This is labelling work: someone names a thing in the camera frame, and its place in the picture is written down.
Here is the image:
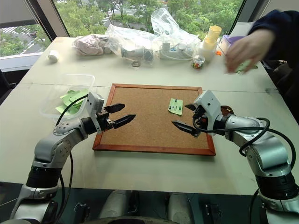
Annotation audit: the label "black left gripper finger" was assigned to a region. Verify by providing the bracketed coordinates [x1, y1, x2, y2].
[104, 103, 126, 114]
[113, 113, 137, 130]

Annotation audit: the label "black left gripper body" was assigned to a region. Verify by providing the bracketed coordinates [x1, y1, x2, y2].
[96, 106, 115, 132]

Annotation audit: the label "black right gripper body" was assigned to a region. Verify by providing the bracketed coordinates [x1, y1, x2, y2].
[192, 105, 209, 132]

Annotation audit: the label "green pinned paper note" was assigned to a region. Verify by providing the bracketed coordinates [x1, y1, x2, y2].
[168, 98, 184, 116]

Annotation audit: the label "wood-framed cork board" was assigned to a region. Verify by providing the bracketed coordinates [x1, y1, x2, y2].
[92, 83, 217, 156]

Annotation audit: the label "small jar of coloured pins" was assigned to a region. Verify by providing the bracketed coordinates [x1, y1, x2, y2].
[191, 55, 206, 70]

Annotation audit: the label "green paper note stack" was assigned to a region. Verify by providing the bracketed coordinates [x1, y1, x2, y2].
[224, 59, 259, 75]

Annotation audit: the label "person's bare hand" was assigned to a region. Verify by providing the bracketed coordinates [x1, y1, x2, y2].
[224, 29, 276, 74]

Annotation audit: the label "small brown wooden dish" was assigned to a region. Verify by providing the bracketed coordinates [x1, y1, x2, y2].
[220, 105, 235, 117]

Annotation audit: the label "clear plastic container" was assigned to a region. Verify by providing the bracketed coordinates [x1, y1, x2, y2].
[39, 73, 97, 120]

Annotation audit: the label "white power strip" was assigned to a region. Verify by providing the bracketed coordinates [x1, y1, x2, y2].
[159, 40, 195, 61]

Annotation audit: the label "grey cylindrical device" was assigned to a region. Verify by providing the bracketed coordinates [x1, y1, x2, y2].
[120, 45, 155, 62]

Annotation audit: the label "stacked yellow cups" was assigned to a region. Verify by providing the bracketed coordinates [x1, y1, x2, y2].
[201, 37, 217, 63]

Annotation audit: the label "bag with pink cloth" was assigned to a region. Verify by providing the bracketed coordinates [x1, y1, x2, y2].
[73, 34, 111, 56]

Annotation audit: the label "clear crumpled plastic bag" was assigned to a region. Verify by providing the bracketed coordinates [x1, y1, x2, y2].
[104, 23, 156, 65]

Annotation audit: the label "purple and white box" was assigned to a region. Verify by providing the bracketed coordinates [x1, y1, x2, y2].
[218, 35, 245, 56]

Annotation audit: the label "tall pale yellow cup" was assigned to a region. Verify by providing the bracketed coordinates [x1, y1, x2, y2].
[207, 25, 222, 44]

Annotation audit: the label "white rounded robot leg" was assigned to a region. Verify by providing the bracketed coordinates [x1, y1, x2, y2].
[167, 193, 195, 224]
[99, 189, 129, 219]

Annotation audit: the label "white tape roll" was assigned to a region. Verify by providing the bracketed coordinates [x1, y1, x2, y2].
[47, 49, 59, 63]

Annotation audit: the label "large clear plastic bag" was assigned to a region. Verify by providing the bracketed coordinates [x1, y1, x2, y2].
[150, 8, 202, 62]

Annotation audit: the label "white paper sheet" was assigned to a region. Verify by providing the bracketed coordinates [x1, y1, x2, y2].
[231, 21, 256, 36]

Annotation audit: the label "person's dark blue sleeve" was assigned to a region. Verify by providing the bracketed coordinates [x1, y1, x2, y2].
[247, 9, 299, 62]

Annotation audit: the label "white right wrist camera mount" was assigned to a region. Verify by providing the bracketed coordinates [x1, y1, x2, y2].
[193, 90, 223, 137]

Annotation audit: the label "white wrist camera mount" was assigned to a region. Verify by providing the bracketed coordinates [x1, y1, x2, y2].
[193, 90, 223, 137]
[84, 91, 105, 134]

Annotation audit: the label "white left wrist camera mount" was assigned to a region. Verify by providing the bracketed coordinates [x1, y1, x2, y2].
[84, 91, 105, 134]

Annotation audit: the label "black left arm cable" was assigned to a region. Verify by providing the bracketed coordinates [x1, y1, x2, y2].
[55, 96, 89, 128]

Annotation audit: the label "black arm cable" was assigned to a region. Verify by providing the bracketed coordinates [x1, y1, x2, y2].
[192, 117, 297, 170]
[55, 96, 89, 128]

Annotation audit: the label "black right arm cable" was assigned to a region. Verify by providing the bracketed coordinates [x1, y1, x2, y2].
[192, 117, 297, 170]

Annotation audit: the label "black lower body cable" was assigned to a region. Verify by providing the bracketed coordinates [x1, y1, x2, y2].
[52, 151, 74, 224]
[248, 187, 261, 224]

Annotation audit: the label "dark window frame post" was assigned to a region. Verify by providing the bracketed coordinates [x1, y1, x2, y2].
[25, 0, 71, 38]
[229, 0, 273, 36]

